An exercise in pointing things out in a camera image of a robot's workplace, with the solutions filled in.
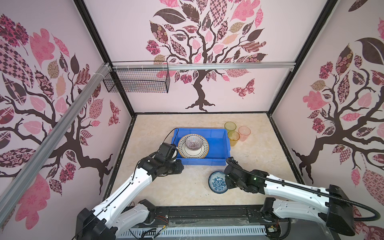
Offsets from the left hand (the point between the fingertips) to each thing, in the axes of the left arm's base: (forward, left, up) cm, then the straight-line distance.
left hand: (181, 170), depth 76 cm
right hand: (-2, -24, -6) cm, 25 cm away
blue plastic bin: (+22, -24, -16) cm, 36 cm away
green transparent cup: (+35, -32, -6) cm, 48 cm away
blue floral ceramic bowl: (-3, -20, -10) cm, 22 cm away
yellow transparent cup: (+29, -35, -10) cm, 46 cm away
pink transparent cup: (+28, -40, -4) cm, 49 cm away
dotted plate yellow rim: (+15, -4, -8) cm, 17 cm away
